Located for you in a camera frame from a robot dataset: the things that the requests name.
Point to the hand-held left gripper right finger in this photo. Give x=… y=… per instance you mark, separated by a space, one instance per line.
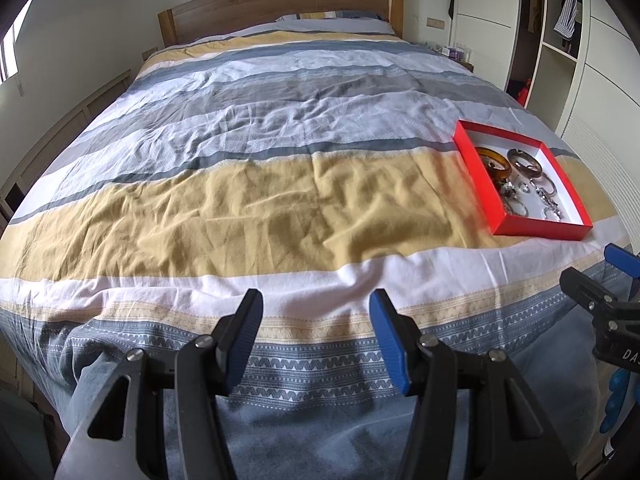
x=391 y=342

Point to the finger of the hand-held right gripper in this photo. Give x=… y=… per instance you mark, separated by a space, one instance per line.
x=622 y=260
x=585 y=287

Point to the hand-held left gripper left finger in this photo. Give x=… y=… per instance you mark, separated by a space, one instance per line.
x=244 y=347

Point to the thin silver bangle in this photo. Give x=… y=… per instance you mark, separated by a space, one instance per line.
x=547 y=187

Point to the twisted silver bangle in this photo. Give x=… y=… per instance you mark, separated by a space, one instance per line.
x=515 y=208

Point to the dark brown bangle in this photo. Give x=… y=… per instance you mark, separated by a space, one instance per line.
x=525 y=160

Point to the red jewelry box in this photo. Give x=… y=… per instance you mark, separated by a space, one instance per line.
x=480 y=180

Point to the amber bangle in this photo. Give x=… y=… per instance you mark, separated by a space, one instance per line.
x=495 y=161

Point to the person's right hand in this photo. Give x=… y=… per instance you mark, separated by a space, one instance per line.
x=615 y=400

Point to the bed with striped duvet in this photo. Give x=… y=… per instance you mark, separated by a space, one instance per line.
x=250 y=185

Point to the red object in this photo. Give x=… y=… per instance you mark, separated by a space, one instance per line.
x=523 y=92

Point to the white wardrobe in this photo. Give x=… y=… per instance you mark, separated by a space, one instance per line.
x=605 y=60

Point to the striped hanging shirt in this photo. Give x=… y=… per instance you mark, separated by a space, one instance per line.
x=567 y=10

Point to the low white cabinet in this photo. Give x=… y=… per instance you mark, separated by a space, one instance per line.
x=55 y=135

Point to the grey pillow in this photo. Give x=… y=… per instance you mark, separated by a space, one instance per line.
x=340 y=24

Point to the wooden headboard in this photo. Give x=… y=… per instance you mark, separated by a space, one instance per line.
x=280 y=5

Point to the window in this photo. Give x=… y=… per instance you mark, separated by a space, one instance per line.
x=9 y=50

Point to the wall socket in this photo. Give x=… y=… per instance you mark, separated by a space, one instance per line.
x=436 y=22
x=150 y=52

